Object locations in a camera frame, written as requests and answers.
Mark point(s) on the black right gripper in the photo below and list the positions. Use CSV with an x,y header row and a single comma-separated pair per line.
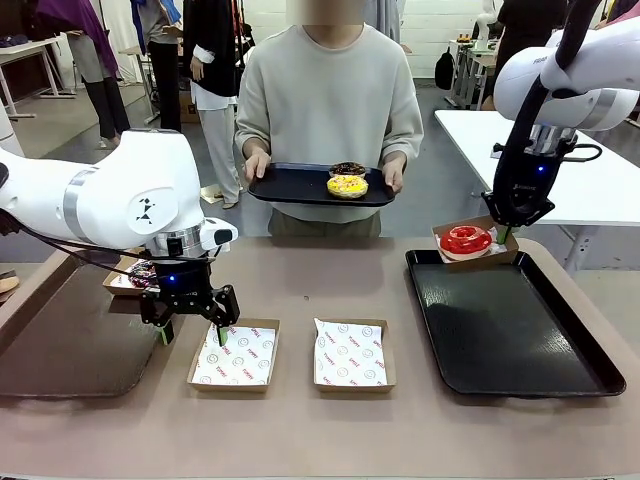
x,y
542,175

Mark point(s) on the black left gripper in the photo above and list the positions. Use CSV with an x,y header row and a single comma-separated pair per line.
x,y
182,282

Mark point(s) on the red glazed donut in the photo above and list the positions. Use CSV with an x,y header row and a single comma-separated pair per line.
x,y
462,245

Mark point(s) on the chocolate donut with white stripes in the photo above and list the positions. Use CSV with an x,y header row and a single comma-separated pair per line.
x,y
141,272

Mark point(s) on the brown cardboard food box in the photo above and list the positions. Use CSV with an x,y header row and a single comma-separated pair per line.
x,y
352,389
230,388
475,265
116,287

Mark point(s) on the small black serving tray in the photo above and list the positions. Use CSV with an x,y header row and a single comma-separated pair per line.
x,y
290,187

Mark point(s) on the chocolate donut with sprinkles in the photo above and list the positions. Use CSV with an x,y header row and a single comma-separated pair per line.
x,y
347,168

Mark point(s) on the yellow donut with sprinkles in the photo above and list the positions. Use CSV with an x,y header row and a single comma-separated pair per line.
x,y
340,189

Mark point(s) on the person's left forearm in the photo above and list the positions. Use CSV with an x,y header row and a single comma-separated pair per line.
x,y
402,142

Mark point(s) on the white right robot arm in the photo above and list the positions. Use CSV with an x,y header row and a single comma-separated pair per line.
x,y
575,75

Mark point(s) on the person's right forearm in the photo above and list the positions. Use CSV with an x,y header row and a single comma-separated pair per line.
x,y
250,137

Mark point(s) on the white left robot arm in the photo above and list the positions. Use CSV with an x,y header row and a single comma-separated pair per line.
x,y
115,190

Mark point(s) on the person's left hand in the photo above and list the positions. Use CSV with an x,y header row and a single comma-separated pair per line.
x,y
393,175

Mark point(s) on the person's right hand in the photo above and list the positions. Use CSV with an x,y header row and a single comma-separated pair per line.
x,y
257,165

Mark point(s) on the large white table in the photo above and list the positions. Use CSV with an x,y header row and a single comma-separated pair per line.
x,y
590,190

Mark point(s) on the background work desk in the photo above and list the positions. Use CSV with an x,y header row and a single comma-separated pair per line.
x,y
475,60

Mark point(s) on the black backpack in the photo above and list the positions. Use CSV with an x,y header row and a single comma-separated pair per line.
x,y
445,70

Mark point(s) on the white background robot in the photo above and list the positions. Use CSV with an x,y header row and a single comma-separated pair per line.
x,y
485,22

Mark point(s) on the bystander in black clothes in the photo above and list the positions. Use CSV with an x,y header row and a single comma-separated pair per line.
x,y
525,20

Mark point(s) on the brown cardboard carton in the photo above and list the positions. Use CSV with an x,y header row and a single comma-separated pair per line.
x,y
189,110

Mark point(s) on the person in beige sweater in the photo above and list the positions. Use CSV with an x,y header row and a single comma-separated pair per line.
x,y
325,100

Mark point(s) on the mannequin with black trousers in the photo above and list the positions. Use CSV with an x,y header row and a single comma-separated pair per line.
x,y
165,75

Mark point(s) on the mannequin with black jacket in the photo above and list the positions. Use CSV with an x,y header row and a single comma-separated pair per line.
x,y
215,60

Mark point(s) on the white cylindrical appliance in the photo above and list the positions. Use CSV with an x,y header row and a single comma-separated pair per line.
x,y
7,130

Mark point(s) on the mannequin with purple cape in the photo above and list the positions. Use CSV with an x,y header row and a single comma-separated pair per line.
x,y
95,60

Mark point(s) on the white background table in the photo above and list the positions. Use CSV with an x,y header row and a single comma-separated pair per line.
x,y
30,50

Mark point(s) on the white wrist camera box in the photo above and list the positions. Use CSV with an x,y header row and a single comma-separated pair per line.
x,y
222,235

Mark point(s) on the metal mannequin base plate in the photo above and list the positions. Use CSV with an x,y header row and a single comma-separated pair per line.
x,y
212,195

